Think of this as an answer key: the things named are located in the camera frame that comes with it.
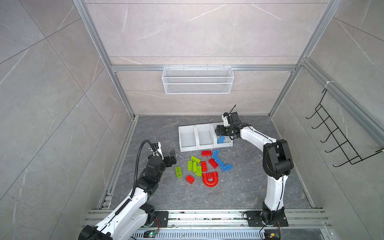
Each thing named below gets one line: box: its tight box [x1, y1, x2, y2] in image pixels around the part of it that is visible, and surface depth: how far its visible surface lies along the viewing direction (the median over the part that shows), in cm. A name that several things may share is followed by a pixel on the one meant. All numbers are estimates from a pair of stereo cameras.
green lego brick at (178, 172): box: [175, 166, 183, 179], surface depth 90 cm
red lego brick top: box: [201, 150, 212, 157], surface depth 98 cm
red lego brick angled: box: [208, 158, 219, 169], surface depth 94 cm
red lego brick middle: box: [201, 161, 208, 172], surface depth 92 cm
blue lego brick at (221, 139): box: [217, 135, 226, 144], surface depth 106 cm
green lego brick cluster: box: [187, 156, 202, 177], surface depth 92 cm
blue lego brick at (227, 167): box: [221, 163, 234, 172], surface depth 92 cm
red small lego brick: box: [185, 175, 195, 185], surface depth 87 cm
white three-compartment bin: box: [178, 122, 234, 153], surface depth 105 cm
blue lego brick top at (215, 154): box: [212, 149, 220, 159], surface depth 97 cm
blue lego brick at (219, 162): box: [214, 157, 225, 168], surface depth 95 cm
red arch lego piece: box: [202, 171, 219, 188], surface depth 88 cm
